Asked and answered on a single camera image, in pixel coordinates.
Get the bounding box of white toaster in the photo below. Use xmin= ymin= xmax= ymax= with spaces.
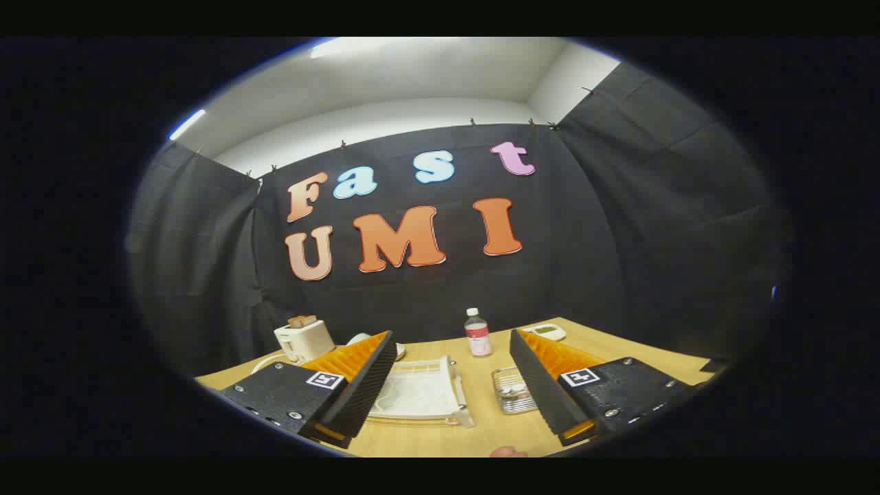
xmin=274 ymin=319 xmax=336 ymax=364

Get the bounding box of white flat electronic device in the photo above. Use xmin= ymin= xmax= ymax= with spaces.
xmin=522 ymin=323 xmax=568 ymax=342

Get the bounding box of clear bottle with red label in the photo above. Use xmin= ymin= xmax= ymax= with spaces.
xmin=464 ymin=307 xmax=494 ymax=358

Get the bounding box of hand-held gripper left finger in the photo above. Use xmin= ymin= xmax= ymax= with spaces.
xmin=220 ymin=330 xmax=398 ymax=450

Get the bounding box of white wire dish rack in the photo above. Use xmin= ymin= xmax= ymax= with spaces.
xmin=366 ymin=355 xmax=476 ymax=428

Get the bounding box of white round dish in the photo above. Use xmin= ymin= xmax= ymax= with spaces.
xmin=346 ymin=333 xmax=406 ymax=361

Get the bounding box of metal wire basket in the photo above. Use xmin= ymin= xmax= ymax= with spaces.
xmin=491 ymin=366 xmax=541 ymax=416

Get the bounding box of black backdrop cloth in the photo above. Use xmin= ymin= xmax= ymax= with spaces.
xmin=127 ymin=62 xmax=791 ymax=375

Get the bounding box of white toaster cable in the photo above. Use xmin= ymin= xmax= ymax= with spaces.
xmin=251 ymin=352 xmax=303 ymax=375

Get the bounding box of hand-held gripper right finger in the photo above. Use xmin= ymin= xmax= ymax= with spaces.
xmin=509 ymin=329 xmax=696 ymax=446

